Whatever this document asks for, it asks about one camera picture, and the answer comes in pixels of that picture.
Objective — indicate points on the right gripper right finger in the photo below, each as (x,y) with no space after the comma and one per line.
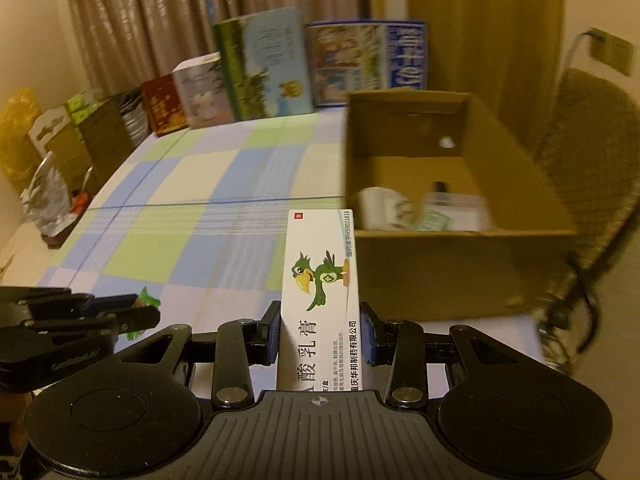
(399,345)

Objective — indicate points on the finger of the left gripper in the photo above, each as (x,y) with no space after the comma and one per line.
(112,300)
(117,321)

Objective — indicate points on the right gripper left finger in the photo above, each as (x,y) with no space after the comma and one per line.
(241,344)

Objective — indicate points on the green candy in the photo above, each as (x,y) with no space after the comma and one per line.
(145,314)

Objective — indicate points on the white ointment box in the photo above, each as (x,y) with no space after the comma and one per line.
(320,324)

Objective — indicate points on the white square case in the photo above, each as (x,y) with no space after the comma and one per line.
(383,209)

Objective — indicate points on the blue label floss box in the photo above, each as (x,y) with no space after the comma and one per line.
(444,211)

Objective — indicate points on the white crumpled bag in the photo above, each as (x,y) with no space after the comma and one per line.
(46,201)

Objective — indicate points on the brown cardboard box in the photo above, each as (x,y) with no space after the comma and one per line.
(418,142)

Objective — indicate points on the checkered bed sheet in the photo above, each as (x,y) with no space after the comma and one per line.
(198,220)

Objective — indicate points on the yellow plastic bag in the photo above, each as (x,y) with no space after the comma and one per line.
(18,156)

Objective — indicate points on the stacked cardboard boxes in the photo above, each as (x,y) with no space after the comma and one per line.
(89,145)

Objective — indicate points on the red gift box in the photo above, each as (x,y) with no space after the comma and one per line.
(163,106)

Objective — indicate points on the white humidifier box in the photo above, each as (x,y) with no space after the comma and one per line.
(202,91)

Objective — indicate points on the beige curtain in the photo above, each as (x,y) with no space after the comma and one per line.
(126,42)

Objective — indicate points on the green blue milk carton box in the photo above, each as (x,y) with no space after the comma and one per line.
(265,66)

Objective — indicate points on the blue cartoon milk box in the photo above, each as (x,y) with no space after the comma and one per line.
(367,55)

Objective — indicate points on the wall power socket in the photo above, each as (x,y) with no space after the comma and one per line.
(613,51)

